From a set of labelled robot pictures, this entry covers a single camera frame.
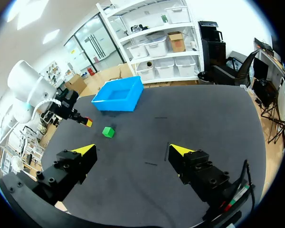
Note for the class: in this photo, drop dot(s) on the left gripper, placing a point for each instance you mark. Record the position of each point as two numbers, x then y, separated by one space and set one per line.
64 104

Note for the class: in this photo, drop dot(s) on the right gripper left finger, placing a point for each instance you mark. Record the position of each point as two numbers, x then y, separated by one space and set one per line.
69 166

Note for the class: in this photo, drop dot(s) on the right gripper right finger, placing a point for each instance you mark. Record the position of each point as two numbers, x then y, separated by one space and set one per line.
199 171

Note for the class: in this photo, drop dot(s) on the red cube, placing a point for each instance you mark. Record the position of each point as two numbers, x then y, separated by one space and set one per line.
89 122

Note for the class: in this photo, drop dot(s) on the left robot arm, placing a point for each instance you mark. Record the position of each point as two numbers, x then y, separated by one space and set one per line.
26 88

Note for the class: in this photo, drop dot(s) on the green cube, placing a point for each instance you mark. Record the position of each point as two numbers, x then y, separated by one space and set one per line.
108 132

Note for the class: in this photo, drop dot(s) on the blue plastic bin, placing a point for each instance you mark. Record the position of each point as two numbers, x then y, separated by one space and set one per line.
118 94

